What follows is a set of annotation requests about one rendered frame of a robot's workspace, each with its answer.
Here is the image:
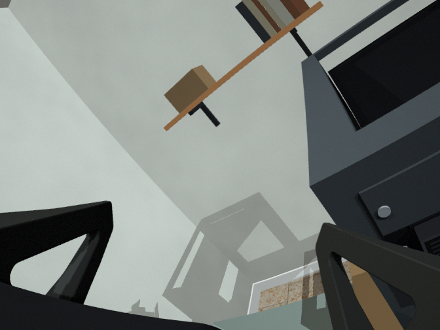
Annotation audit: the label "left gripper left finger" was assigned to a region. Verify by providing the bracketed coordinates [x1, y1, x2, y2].
[0, 201, 113, 304]

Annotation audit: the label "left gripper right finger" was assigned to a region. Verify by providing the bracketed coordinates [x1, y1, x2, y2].
[316, 223, 440, 330]

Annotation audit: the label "tan wooden board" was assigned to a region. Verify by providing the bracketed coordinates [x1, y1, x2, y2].
[349, 262, 403, 330]

